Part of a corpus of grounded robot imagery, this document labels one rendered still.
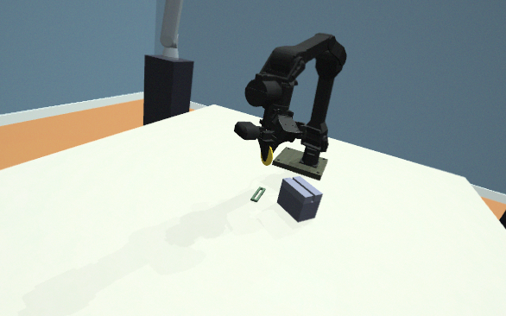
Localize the gold coin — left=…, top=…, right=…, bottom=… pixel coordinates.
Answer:
left=261, top=147, right=273, bottom=166

